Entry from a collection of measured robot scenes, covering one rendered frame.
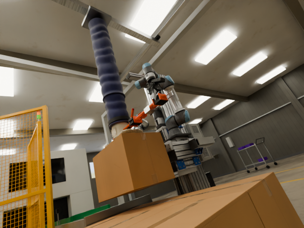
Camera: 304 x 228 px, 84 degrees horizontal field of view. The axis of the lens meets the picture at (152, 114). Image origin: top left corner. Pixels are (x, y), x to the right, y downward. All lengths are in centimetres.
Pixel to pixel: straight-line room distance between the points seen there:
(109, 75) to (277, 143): 1077
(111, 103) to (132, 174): 76
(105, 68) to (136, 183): 123
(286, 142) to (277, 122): 115
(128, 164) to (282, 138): 1084
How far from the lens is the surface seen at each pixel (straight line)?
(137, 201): 189
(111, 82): 181
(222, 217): 59
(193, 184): 190
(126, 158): 122
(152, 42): 329
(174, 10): 330
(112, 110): 166
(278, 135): 1168
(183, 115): 171
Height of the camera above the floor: 65
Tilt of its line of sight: 23 degrees up
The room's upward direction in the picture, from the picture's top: 18 degrees counter-clockwise
